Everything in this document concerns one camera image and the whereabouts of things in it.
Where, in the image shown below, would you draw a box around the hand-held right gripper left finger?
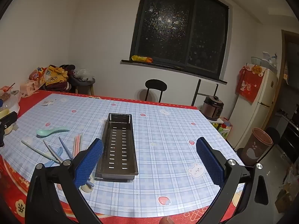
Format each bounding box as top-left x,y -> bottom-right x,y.
24,138 -> 104,224

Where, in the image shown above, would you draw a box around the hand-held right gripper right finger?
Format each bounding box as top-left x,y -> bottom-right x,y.
196,137 -> 278,224

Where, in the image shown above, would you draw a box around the blue chopstick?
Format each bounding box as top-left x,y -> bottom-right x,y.
58,137 -> 74,159
43,141 -> 63,164

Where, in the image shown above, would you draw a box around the perforated metal utensil tray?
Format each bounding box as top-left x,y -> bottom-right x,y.
94,113 -> 140,182

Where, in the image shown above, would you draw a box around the light green spoon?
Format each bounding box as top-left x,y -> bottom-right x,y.
36,127 -> 70,138

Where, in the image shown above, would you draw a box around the blue spoon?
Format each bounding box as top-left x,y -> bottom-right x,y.
44,147 -> 64,168

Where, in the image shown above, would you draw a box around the white mug with yellow rim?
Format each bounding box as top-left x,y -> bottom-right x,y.
0,108 -> 12,122

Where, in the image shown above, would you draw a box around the white lidded container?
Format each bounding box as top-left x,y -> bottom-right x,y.
7,90 -> 20,113

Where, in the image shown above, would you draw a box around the clear container with snacks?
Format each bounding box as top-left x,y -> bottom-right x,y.
0,83 -> 16,101

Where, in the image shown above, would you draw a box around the beige spoon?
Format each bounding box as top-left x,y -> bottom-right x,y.
81,180 -> 95,193

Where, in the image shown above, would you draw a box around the colourful toy box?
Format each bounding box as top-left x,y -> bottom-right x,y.
217,118 -> 234,143

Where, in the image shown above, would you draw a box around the brown trash bin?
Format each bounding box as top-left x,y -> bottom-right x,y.
240,127 -> 273,167

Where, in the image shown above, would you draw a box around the dark red rice cooker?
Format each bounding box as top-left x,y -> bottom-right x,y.
201,95 -> 225,121

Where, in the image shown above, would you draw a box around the orange snack bag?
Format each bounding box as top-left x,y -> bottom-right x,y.
29,66 -> 47,81

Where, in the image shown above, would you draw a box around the blue plaid table mat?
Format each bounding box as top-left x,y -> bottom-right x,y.
0,93 -> 246,218

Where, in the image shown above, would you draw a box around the maroon garment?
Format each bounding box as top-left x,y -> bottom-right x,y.
45,64 -> 75,92

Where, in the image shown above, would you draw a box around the yellow printed garment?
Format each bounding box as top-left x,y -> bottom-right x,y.
45,65 -> 70,86

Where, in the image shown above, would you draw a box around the cream refrigerator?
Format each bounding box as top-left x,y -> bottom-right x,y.
227,63 -> 279,150

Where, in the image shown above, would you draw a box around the dark grey stool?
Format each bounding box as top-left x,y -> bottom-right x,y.
68,76 -> 96,96

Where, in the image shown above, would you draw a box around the black kitchen cabinet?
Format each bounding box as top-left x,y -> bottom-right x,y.
279,118 -> 299,164

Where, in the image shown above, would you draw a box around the cardboard box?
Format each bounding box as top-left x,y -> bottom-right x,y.
275,186 -> 293,213

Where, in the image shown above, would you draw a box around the clear plastic bag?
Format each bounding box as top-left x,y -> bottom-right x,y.
74,69 -> 93,81

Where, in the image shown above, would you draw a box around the red gift box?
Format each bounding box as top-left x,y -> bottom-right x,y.
235,63 -> 267,103

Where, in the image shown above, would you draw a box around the black round-back chair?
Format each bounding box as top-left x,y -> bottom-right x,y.
144,79 -> 168,103

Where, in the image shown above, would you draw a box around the dark window sill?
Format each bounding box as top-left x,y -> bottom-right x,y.
120,59 -> 228,85

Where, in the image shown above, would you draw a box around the clear containers on refrigerator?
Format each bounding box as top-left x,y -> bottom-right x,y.
251,51 -> 279,70

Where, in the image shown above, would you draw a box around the yellow snack packet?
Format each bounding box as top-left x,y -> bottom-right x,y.
131,55 -> 154,63

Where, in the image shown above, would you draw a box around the black metal frame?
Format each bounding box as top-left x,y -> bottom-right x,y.
191,79 -> 219,107

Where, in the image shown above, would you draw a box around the wooden door frame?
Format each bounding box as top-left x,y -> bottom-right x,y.
281,29 -> 299,85

